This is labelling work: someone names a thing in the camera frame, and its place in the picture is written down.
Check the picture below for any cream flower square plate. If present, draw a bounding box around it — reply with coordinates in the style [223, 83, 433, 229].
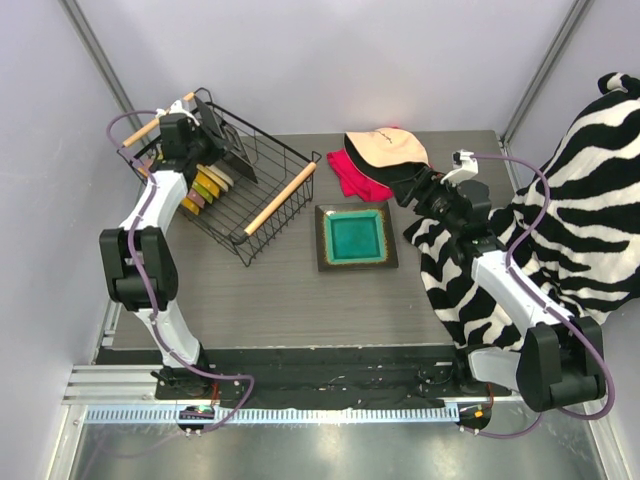
[194, 97, 258, 184]

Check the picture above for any teal glazed square plate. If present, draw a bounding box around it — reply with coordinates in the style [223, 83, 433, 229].
[314, 202, 399, 272]

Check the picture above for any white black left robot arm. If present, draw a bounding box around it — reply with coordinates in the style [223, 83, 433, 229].
[99, 93, 227, 399]

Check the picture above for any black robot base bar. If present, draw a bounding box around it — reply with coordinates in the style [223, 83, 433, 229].
[94, 344, 516, 407]

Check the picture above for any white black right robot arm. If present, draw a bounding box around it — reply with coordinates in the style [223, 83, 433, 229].
[391, 167, 615, 415]

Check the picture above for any cream round plate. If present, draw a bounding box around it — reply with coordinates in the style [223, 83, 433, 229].
[205, 165, 235, 187]

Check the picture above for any beige black bucket hat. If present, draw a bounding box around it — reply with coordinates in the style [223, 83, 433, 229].
[332, 127, 430, 202]

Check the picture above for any green dotted round plate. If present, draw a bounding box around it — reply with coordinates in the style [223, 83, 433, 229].
[192, 182, 219, 203]

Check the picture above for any red folded cloth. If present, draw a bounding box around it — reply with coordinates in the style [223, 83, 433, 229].
[327, 127, 406, 202]

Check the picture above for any pink dotted round plate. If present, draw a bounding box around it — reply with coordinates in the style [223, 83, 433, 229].
[187, 189, 213, 208]

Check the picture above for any zebra striped blanket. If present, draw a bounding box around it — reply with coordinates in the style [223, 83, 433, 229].
[404, 73, 639, 351]

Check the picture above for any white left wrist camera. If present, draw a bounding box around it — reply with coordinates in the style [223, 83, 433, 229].
[155, 99, 199, 125]

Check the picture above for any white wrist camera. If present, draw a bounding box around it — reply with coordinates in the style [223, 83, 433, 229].
[441, 149, 479, 185]
[155, 99, 199, 125]

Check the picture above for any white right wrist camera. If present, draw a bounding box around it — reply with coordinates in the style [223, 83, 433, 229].
[441, 149, 479, 185]

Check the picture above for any black wire dish rack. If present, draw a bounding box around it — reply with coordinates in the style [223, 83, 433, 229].
[117, 87, 324, 267]

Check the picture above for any grey slotted cable duct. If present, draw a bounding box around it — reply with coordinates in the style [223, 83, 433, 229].
[85, 404, 459, 425]

